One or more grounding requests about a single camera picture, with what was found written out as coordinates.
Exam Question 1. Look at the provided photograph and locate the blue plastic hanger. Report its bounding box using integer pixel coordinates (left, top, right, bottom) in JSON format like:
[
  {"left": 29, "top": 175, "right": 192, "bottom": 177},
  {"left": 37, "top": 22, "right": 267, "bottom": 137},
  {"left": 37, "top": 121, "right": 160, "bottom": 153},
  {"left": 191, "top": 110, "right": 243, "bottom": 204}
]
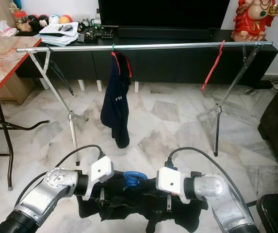
[{"left": 122, "top": 171, "right": 148, "bottom": 189}]

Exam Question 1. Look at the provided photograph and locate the black t-shirt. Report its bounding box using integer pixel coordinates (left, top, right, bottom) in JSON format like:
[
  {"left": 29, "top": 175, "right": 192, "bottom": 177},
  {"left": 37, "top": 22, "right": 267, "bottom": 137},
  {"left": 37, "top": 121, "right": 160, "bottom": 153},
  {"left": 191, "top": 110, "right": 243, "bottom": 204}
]
[{"left": 76, "top": 177, "right": 207, "bottom": 233}]

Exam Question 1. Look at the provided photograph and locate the red plastic hanger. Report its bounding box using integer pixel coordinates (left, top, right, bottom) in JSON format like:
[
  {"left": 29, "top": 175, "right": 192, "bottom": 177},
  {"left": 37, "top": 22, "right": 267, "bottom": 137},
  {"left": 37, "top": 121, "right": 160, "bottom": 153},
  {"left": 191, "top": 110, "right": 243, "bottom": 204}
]
[{"left": 201, "top": 40, "right": 227, "bottom": 91}]

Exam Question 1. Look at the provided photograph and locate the navy blue t-shirt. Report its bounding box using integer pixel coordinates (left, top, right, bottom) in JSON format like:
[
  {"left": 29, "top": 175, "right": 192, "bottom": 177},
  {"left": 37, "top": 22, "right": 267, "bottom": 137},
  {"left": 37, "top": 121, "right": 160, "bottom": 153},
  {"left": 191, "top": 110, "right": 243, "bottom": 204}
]
[{"left": 100, "top": 51, "right": 133, "bottom": 149}]

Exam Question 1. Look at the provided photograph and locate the black tv console cabinet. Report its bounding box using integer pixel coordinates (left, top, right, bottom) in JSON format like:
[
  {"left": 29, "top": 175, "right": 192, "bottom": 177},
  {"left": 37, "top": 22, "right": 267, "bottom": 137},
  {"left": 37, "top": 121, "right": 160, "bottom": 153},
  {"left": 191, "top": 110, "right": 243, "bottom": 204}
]
[{"left": 15, "top": 28, "right": 278, "bottom": 93}]

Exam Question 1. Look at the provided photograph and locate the silver metal clothes rack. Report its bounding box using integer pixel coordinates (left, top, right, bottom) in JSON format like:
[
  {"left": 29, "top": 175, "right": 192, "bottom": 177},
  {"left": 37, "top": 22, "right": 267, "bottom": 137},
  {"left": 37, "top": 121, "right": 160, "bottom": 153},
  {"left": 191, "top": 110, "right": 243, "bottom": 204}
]
[{"left": 16, "top": 41, "right": 274, "bottom": 166}]

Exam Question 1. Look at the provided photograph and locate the small black desk gadget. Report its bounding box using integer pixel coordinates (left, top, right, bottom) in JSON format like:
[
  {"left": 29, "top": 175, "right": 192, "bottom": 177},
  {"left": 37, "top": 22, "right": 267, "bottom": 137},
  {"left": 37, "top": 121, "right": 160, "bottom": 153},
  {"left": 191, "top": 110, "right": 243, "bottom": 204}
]
[
  {"left": 83, "top": 29, "right": 99, "bottom": 43},
  {"left": 101, "top": 28, "right": 114, "bottom": 39}
]

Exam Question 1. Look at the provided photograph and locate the black soundbar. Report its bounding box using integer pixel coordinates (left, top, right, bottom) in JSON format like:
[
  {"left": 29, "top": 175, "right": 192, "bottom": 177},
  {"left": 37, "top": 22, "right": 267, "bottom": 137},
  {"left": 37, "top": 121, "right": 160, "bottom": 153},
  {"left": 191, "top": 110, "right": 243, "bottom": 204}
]
[{"left": 117, "top": 27, "right": 211, "bottom": 40}]

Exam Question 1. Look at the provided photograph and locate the stack of white papers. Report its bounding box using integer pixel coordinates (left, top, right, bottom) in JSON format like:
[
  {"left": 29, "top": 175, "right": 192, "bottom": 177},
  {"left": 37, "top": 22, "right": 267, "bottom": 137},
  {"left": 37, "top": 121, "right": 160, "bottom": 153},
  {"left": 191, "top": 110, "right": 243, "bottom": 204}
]
[{"left": 38, "top": 22, "right": 80, "bottom": 47}]

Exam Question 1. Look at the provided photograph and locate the marble pattern folding table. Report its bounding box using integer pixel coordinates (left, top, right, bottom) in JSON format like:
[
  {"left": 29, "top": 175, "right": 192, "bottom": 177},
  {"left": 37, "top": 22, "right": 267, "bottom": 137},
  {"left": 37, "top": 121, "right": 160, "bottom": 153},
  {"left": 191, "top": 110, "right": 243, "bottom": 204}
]
[{"left": 0, "top": 36, "right": 42, "bottom": 190}]

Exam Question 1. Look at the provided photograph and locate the small green bottle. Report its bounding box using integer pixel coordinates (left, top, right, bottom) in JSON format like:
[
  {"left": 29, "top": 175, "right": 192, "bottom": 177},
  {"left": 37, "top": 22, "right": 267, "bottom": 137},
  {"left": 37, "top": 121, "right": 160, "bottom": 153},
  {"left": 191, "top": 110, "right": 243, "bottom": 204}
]
[{"left": 93, "top": 10, "right": 101, "bottom": 27}]

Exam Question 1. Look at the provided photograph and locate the orange round toy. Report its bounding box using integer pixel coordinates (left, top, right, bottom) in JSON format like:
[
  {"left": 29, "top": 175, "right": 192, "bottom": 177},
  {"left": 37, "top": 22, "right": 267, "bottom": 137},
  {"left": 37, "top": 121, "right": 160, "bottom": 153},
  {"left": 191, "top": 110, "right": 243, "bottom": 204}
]
[{"left": 60, "top": 15, "right": 73, "bottom": 25}]

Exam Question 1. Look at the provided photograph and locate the black flat screen television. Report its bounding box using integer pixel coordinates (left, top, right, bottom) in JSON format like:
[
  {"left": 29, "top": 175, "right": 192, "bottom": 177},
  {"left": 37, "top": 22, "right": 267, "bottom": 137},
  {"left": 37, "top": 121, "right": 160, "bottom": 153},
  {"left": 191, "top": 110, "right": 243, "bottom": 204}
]
[{"left": 98, "top": 0, "right": 231, "bottom": 29}]

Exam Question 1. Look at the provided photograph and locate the red lidded jar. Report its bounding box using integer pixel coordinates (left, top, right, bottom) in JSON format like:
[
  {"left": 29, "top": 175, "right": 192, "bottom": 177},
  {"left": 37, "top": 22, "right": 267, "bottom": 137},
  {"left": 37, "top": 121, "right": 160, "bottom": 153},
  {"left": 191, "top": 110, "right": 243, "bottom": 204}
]
[{"left": 14, "top": 10, "right": 32, "bottom": 32}]

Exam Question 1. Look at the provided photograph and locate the white tissue pack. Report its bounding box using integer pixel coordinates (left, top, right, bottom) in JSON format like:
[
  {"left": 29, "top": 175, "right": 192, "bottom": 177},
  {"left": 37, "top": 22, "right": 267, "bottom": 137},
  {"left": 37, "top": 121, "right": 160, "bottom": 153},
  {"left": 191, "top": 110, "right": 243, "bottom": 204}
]
[{"left": 0, "top": 20, "right": 18, "bottom": 37}]

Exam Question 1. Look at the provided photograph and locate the red laughing buddha statue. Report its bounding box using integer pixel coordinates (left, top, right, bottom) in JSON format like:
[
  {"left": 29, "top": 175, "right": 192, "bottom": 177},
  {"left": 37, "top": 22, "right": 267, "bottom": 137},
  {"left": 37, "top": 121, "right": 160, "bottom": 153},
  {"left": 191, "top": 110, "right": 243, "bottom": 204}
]
[{"left": 231, "top": 0, "right": 278, "bottom": 42}]

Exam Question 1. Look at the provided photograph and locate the blue and gold ornament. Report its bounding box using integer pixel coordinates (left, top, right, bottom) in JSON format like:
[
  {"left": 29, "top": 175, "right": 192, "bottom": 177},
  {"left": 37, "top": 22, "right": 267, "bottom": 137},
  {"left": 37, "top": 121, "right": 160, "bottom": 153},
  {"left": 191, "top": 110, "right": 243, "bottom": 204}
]
[{"left": 9, "top": 0, "right": 23, "bottom": 13}]

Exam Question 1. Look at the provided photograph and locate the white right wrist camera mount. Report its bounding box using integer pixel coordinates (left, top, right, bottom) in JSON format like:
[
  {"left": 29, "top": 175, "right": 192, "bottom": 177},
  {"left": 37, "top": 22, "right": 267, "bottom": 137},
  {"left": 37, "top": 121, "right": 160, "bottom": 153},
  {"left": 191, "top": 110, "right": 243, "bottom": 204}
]
[{"left": 156, "top": 166, "right": 192, "bottom": 203}]

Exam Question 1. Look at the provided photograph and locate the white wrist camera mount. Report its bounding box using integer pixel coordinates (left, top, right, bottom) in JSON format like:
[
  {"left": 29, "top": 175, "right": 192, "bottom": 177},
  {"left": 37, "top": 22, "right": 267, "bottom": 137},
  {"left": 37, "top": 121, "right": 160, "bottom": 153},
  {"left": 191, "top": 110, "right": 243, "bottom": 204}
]
[
  {"left": 82, "top": 155, "right": 115, "bottom": 201},
  {"left": 156, "top": 166, "right": 192, "bottom": 203}
]

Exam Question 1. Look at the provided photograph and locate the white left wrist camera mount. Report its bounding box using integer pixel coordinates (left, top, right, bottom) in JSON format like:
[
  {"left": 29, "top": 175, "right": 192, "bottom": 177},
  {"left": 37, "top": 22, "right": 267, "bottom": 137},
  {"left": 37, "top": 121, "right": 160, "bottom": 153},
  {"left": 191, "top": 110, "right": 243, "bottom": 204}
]
[{"left": 82, "top": 155, "right": 115, "bottom": 201}]

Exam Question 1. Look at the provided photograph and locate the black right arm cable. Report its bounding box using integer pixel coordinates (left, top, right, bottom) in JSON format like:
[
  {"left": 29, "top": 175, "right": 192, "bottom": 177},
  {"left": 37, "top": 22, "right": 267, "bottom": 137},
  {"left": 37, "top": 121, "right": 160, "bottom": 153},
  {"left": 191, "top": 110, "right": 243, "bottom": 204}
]
[{"left": 165, "top": 147, "right": 258, "bottom": 204}]

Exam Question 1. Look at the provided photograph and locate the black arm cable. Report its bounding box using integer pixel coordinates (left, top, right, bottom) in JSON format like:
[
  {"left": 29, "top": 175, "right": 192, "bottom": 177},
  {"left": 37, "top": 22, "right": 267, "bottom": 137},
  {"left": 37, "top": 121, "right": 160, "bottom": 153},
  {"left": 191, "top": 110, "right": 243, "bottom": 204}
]
[
  {"left": 165, "top": 147, "right": 258, "bottom": 204},
  {"left": 26, "top": 144, "right": 105, "bottom": 214}
]

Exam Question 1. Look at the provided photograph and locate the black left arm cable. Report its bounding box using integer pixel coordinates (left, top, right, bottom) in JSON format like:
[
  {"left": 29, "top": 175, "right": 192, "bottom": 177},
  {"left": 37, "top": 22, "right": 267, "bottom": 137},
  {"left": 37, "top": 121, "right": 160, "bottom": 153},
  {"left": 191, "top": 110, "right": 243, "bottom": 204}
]
[{"left": 26, "top": 144, "right": 105, "bottom": 214}]

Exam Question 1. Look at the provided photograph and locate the thin black wire hanger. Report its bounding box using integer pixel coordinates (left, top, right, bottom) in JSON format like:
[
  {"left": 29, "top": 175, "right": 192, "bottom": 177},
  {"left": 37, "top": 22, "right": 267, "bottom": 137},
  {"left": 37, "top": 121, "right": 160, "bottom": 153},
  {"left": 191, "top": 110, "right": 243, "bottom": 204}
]
[{"left": 47, "top": 48, "right": 76, "bottom": 96}]

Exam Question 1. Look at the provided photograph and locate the black power cable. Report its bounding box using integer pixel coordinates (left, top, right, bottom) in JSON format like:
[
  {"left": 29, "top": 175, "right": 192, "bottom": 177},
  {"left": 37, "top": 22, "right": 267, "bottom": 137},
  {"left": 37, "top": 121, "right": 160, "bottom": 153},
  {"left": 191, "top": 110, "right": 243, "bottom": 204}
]
[{"left": 262, "top": 80, "right": 278, "bottom": 92}]

